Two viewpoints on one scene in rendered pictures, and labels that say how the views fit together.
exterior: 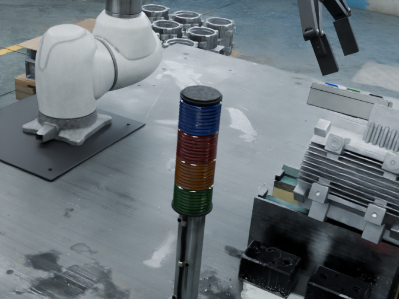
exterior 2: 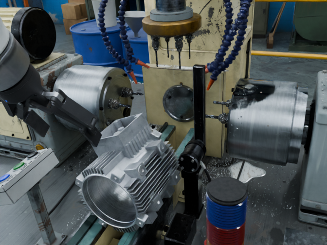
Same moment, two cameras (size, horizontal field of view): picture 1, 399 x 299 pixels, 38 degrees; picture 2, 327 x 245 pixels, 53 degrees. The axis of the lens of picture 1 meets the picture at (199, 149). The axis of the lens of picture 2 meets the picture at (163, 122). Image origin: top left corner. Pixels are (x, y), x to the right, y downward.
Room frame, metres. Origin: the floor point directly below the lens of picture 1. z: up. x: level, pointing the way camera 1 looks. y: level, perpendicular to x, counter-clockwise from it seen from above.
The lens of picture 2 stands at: (0.84, 0.37, 1.54)
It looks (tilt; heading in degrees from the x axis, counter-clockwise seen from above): 29 degrees down; 268
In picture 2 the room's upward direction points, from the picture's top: 4 degrees counter-clockwise
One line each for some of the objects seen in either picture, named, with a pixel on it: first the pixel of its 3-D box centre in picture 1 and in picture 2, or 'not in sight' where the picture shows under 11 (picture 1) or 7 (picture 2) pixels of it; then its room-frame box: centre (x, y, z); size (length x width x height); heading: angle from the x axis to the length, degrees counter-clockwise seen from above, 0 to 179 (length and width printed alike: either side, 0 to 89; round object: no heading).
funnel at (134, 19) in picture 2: not in sight; (137, 28); (0.89, -2.30, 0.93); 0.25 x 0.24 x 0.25; 63
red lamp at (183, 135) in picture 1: (197, 140); (225, 225); (0.74, 0.00, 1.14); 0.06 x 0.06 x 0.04
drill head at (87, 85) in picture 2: not in sight; (83, 98); (1.09, -0.77, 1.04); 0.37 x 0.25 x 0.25; 154
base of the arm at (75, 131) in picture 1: (63, 119); not in sight; (1.39, 0.37, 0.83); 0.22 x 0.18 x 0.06; 160
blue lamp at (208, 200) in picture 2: (199, 112); (226, 203); (0.74, 0.00, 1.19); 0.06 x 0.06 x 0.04
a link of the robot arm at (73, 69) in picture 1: (69, 67); not in sight; (1.42, 0.36, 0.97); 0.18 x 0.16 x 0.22; 141
